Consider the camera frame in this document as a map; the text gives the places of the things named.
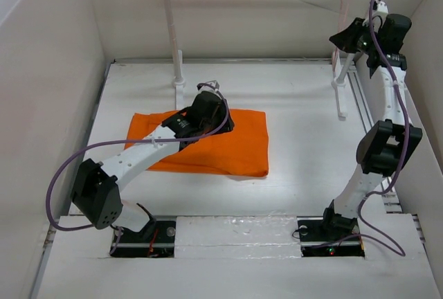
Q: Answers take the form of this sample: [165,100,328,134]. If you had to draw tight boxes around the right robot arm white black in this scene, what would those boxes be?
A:
[320,13,423,239]

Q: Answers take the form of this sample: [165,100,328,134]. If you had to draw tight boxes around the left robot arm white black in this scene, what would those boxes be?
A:
[71,91,234,242]

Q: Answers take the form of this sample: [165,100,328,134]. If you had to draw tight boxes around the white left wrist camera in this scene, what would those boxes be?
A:
[197,80,219,95]

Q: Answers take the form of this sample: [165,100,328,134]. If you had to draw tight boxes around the pink wire hanger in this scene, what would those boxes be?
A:
[330,0,354,71]

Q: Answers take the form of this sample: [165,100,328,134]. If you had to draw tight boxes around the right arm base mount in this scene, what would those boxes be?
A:
[292,216,365,257]

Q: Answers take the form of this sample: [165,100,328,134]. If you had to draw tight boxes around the orange trousers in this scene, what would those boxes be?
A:
[123,107,270,178]

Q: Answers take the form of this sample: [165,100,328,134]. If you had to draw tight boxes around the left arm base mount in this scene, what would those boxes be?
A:
[110,218,177,258]

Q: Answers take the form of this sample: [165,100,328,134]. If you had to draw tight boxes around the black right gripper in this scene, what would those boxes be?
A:
[329,17,383,55]

